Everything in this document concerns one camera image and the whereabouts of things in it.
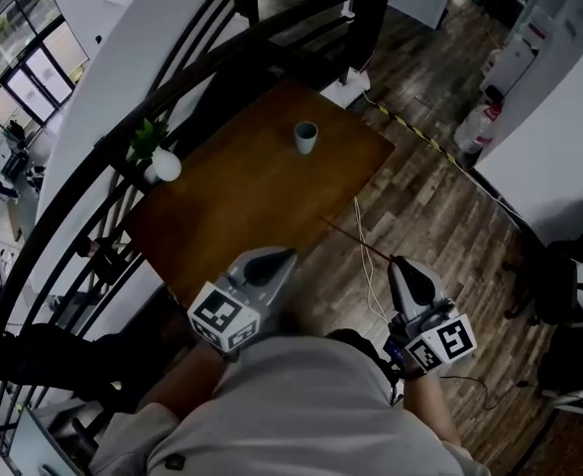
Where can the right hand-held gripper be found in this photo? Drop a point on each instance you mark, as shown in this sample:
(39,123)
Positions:
(440,345)

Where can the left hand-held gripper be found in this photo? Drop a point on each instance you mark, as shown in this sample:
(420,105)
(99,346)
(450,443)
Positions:
(219,315)

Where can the red thin stick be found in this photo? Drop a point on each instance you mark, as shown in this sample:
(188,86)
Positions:
(356,239)

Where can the pale blue cup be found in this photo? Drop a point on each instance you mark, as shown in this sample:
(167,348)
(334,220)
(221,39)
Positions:
(305,143)

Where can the person's left forearm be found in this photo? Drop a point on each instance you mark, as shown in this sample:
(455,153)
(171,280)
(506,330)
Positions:
(187,385)

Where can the person's right forearm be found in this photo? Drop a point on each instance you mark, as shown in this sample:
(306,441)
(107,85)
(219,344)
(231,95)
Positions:
(428,404)

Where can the black device with blue screen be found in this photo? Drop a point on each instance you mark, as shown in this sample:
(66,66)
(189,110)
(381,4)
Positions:
(394,355)

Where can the person's black shoe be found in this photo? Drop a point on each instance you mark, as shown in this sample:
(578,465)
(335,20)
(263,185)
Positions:
(346,337)

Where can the person's grey shirt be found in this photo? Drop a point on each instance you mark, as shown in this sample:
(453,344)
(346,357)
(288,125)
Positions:
(311,404)

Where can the black office chair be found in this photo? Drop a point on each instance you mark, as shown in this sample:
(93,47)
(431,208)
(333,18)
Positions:
(559,285)
(48,360)
(569,370)

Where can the white vase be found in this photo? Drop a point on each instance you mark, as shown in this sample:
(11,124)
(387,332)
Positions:
(166,165)

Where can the yellow black floor tape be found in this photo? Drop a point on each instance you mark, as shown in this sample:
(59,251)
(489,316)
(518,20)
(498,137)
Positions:
(420,134)

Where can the clear water jug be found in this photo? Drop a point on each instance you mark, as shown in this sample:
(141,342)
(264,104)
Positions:
(475,132)

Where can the green plant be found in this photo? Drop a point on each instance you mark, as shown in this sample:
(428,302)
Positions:
(145,139)

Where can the white air purifier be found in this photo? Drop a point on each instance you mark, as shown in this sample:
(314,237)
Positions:
(514,65)

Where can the pale grey desk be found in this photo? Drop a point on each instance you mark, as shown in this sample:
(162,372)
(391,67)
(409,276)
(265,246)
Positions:
(34,444)

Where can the black stair railing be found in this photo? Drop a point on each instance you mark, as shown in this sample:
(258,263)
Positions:
(378,8)

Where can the glass entrance doors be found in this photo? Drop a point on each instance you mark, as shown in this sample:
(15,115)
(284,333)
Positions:
(29,67)

